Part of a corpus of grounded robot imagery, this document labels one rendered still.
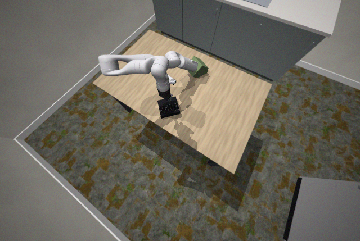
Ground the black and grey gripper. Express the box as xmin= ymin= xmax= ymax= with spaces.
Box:
xmin=156 ymin=76 xmax=176 ymax=101

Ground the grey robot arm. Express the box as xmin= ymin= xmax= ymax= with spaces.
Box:
xmin=98 ymin=51 xmax=198 ymax=87

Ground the black lighting desk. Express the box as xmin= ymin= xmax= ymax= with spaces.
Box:
xmin=157 ymin=96 xmax=180 ymax=118

